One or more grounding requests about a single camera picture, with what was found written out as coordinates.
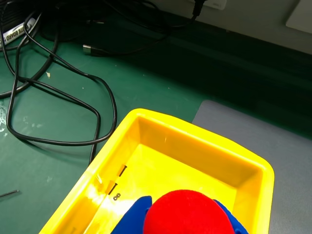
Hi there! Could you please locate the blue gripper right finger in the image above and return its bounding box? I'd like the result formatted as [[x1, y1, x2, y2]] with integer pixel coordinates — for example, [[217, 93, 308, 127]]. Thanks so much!
[[213, 199, 250, 234]]

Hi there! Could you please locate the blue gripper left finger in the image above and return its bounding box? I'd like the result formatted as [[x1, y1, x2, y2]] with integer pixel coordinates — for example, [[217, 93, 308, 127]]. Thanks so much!
[[114, 195, 153, 234]]

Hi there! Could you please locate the red foam ball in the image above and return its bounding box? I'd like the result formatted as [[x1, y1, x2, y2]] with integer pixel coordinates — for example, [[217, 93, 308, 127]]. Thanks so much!
[[143, 189, 236, 234]]

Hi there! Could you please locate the yellow plastic bin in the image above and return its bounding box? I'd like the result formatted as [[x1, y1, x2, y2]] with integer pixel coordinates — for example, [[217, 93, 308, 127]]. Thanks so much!
[[39, 108, 275, 234]]

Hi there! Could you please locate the gray mat with NOWROBO print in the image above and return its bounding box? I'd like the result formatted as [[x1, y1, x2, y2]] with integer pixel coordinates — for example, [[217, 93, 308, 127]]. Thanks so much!
[[192, 99, 312, 234]]

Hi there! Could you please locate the thin metal pin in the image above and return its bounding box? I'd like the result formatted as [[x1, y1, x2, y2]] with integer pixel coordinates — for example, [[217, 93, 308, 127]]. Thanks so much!
[[0, 190, 20, 198]]

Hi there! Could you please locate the clear plastic scrap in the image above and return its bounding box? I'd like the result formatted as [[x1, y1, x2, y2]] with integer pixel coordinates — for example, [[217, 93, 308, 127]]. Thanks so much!
[[0, 101, 8, 137]]

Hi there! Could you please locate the white flat panel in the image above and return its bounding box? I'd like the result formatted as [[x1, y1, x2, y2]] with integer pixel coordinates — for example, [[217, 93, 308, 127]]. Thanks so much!
[[285, 0, 312, 33]]

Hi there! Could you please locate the white board marker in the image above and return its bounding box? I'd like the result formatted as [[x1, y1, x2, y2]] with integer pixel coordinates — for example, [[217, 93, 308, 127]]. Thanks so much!
[[0, 18, 38, 46]]

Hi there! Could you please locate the black ribbed box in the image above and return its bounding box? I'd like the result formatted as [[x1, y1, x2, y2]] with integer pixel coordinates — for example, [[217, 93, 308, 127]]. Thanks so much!
[[0, 0, 37, 28]]

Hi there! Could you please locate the black cable beside bin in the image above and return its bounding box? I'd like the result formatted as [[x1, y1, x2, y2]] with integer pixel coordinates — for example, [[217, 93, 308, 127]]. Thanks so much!
[[0, 78, 102, 164]]

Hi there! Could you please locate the long looped black cable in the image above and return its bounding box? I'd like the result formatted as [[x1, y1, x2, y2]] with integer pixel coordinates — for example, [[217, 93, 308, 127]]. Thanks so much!
[[6, 0, 118, 147]]

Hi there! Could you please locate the white wall socket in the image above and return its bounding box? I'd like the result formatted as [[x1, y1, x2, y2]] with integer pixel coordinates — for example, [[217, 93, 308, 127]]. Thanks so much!
[[187, 0, 228, 11]]

